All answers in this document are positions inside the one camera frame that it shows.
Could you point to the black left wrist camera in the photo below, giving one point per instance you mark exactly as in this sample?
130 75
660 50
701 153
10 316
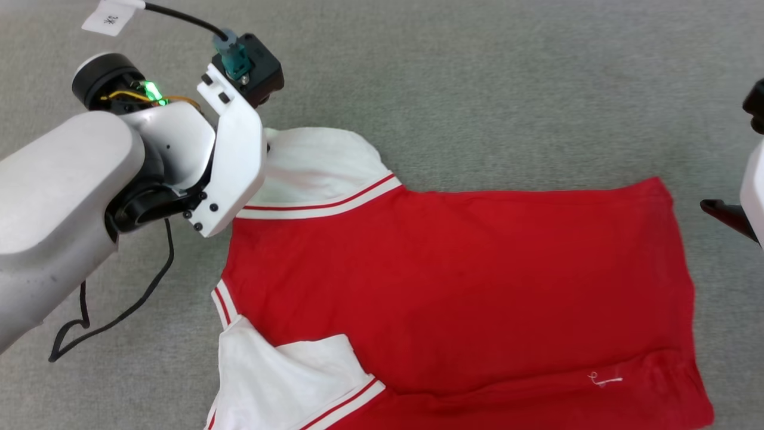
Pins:
262 68

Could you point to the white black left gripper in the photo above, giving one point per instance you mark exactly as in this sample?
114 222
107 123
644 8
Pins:
239 155

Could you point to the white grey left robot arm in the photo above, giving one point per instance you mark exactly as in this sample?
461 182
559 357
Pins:
59 197

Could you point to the red white-sleeved t-shirt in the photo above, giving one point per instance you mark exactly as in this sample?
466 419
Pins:
465 280

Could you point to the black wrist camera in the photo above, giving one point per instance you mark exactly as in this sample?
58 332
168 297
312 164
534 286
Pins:
262 68
755 104

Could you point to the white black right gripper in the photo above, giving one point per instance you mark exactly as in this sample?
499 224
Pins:
755 191

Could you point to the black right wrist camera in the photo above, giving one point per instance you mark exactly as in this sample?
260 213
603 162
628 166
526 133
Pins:
755 104

